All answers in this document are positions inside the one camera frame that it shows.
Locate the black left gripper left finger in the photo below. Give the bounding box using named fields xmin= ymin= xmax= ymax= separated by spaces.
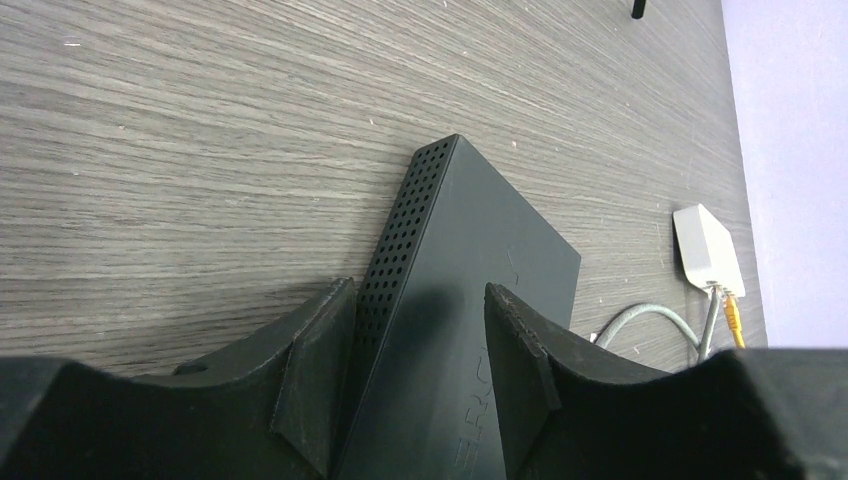
xmin=1 ymin=279 xmax=356 ymax=479

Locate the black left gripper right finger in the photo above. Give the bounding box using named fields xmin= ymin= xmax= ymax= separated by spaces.
xmin=484 ymin=284 xmax=847 ymax=479

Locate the grey ethernet cable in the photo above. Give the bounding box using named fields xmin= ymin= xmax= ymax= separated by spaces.
xmin=589 ymin=284 xmax=725 ymax=364

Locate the dark grey foam pad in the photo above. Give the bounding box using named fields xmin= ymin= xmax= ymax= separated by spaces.
xmin=333 ymin=134 xmax=581 ymax=479

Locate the yellow ethernet cable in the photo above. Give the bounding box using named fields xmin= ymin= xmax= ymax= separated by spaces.
xmin=722 ymin=294 xmax=747 ymax=350

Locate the white network switch box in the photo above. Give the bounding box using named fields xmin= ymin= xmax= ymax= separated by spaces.
xmin=672 ymin=204 xmax=746 ymax=298

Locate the black tripod with silver pole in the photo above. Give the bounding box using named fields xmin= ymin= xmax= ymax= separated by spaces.
xmin=631 ymin=0 xmax=647 ymax=20

